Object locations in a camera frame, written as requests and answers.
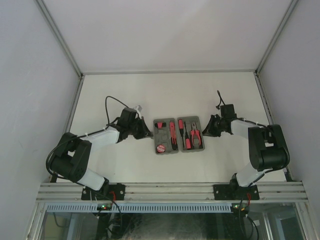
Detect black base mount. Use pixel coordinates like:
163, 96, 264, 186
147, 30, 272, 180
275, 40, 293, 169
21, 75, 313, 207
213, 184, 260, 201
81, 183, 126, 201

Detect short red black screwdriver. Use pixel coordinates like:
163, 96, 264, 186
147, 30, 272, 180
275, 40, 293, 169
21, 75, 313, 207
184, 122, 191, 150

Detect long red black screwdriver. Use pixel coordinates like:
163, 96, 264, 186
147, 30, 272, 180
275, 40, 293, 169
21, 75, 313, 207
178, 119, 185, 147

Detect red black pliers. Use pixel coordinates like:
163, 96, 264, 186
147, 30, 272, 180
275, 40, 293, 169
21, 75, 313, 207
190, 122, 202, 148

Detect red hex key set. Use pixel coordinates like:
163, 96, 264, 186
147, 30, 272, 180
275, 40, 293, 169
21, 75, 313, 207
154, 121, 167, 129

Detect black tape roll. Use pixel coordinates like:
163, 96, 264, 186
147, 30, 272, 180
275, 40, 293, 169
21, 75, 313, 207
156, 144, 166, 154

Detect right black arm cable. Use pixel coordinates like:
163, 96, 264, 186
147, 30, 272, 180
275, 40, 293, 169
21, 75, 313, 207
215, 90, 291, 213

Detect grey plastic tool case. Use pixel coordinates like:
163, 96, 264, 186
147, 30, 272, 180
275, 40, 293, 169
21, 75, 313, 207
153, 115, 205, 155

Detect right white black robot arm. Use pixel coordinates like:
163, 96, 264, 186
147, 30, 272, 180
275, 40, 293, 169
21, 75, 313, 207
202, 103, 290, 201

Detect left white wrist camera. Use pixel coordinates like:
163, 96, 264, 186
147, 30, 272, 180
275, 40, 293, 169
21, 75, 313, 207
133, 105, 143, 119

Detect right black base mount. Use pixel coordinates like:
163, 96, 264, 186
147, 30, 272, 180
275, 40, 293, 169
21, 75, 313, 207
213, 184, 260, 201

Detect blue slotted cable duct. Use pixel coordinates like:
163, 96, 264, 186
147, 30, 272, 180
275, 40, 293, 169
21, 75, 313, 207
46, 202, 232, 214

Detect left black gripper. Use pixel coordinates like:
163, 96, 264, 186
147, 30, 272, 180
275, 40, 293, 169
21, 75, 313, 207
127, 117, 153, 140

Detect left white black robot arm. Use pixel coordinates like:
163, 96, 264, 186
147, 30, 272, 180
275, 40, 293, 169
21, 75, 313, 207
45, 105, 153, 200

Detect red black utility knife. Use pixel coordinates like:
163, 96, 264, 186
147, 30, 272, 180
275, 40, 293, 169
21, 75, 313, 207
169, 121, 178, 151

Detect aluminium front rail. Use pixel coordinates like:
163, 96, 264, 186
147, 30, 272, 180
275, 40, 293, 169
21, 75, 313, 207
36, 182, 308, 203

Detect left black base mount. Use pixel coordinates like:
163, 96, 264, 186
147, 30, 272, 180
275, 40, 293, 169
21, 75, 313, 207
81, 183, 126, 201

